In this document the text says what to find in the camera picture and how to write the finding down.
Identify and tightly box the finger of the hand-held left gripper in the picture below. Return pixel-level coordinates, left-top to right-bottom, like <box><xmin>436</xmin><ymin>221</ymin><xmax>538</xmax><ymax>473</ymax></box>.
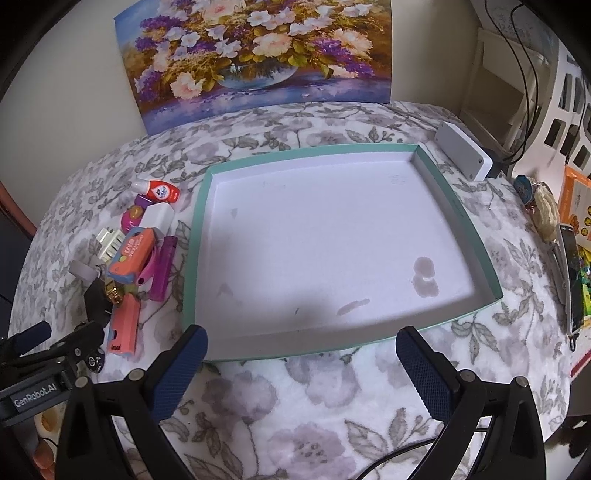
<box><xmin>0</xmin><ymin>322</ymin><xmax>52</xmax><ymax>365</ymax></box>
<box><xmin>28</xmin><ymin>320</ymin><xmax>107</xmax><ymax>376</ymax></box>

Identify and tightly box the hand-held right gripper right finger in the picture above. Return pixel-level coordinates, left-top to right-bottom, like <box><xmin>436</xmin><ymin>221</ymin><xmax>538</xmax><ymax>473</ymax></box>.
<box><xmin>396</xmin><ymin>326</ymin><xmax>559</xmax><ymax>480</ymax></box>

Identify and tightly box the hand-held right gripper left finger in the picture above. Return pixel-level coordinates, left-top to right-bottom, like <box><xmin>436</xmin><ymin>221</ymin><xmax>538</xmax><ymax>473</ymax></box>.
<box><xmin>55</xmin><ymin>324</ymin><xmax>209</xmax><ymax>480</ymax></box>

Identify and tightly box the black small adapter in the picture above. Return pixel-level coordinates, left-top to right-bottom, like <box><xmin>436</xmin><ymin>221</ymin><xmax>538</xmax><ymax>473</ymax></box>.
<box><xmin>84</xmin><ymin>277</ymin><xmax>114</xmax><ymax>326</ymax></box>

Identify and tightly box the gold patterned small box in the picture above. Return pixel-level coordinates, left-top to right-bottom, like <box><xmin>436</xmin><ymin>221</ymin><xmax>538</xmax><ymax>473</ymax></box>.
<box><xmin>102</xmin><ymin>279</ymin><xmax>125</xmax><ymax>305</ymax></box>

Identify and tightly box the pink toy watch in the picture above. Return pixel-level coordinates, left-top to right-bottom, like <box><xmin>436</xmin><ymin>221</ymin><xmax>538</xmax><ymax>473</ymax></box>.
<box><xmin>136</xmin><ymin>244</ymin><xmax>162</xmax><ymax>289</ymax></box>

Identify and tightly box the magenta comb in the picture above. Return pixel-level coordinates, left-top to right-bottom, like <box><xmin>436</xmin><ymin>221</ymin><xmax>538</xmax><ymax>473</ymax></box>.
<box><xmin>148</xmin><ymin>235</ymin><xmax>178</xmax><ymax>301</ymax></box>

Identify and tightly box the cream plastic clip toy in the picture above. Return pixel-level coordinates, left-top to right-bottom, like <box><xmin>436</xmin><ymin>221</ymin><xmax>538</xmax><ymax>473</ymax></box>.
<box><xmin>95</xmin><ymin>227</ymin><xmax>127</xmax><ymax>261</ymax></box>

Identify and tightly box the pink brown toy dog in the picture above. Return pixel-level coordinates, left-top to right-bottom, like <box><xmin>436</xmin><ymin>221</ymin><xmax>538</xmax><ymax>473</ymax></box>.
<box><xmin>121</xmin><ymin>194</ymin><xmax>153</xmax><ymax>232</ymax></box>

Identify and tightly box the white charger block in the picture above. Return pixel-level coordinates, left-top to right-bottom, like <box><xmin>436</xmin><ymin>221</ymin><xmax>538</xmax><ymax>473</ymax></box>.
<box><xmin>141</xmin><ymin>204</ymin><xmax>175</xmax><ymax>232</ymax></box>

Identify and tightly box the teal shallow box tray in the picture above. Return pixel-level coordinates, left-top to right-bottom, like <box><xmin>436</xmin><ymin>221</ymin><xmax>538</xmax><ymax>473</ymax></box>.
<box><xmin>183</xmin><ymin>142</ymin><xmax>503</xmax><ymax>363</ymax></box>

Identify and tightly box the red white glue bottle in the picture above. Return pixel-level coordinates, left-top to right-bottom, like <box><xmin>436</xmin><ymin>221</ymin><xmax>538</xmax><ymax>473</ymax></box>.
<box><xmin>134</xmin><ymin>178</ymin><xmax>182</xmax><ymax>204</ymax></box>

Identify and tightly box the orange round object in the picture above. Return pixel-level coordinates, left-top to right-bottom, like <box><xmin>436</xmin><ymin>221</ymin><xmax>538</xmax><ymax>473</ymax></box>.
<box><xmin>32</xmin><ymin>408</ymin><xmax>61</xmax><ymax>469</ymax></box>

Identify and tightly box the dark wooden furniture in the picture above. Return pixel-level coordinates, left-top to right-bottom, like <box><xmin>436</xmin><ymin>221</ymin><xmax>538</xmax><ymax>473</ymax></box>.
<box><xmin>0</xmin><ymin>180</ymin><xmax>38</xmax><ymax>296</ymax></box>

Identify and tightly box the floral grey white blanket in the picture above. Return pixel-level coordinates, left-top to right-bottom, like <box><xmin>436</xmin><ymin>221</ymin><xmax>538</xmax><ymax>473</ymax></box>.
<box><xmin>9</xmin><ymin>99</ymin><xmax>575</xmax><ymax>480</ymax></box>

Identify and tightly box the grey smartphone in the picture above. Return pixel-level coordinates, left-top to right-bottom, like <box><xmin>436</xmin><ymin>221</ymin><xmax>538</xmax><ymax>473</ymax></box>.
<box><xmin>551</xmin><ymin>224</ymin><xmax>585</xmax><ymax>335</ymax></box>

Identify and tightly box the green packet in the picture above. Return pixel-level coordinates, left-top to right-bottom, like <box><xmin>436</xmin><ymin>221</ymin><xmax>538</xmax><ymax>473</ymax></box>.
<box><xmin>577</xmin><ymin>244</ymin><xmax>591</xmax><ymax>319</ymax></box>

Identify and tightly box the clear snack bag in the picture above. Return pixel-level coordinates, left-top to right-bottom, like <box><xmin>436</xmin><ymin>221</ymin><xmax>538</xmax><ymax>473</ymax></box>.
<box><xmin>526</xmin><ymin>182</ymin><xmax>561</xmax><ymax>243</ymax></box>

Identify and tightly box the orange cardboard box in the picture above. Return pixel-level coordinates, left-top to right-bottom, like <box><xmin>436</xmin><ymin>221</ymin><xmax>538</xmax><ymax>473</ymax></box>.
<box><xmin>556</xmin><ymin>166</ymin><xmax>591</xmax><ymax>245</ymax></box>

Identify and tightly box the white shelf rack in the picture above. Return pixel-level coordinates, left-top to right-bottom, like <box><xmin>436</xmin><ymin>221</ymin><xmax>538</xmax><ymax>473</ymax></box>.
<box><xmin>512</xmin><ymin>41</ymin><xmax>591</xmax><ymax>181</ymax></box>

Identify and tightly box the white shelf unit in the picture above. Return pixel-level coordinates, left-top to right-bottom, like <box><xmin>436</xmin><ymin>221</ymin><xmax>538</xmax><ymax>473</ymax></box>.
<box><xmin>462</xmin><ymin>28</ymin><xmax>546</xmax><ymax>153</ymax></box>

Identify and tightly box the flower painting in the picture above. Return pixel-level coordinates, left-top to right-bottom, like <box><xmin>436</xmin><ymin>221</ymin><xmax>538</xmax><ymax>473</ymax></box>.
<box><xmin>113</xmin><ymin>0</ymin><xmax>393</xmax><ymax>136</ymax></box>

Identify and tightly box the thin black cable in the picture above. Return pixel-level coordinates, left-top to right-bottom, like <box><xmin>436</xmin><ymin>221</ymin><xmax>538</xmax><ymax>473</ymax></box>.
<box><xmin>355</xmin><ymin>425</ymin><xmax>490</xmax><ymax>480</ymax></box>

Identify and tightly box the black hanging cable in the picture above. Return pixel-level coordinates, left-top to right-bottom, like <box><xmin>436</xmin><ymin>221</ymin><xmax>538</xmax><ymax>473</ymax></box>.
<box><xmin>501</xmin><ymin>0</ymin><xmax>546</xmax><ymax>162</ymax></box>

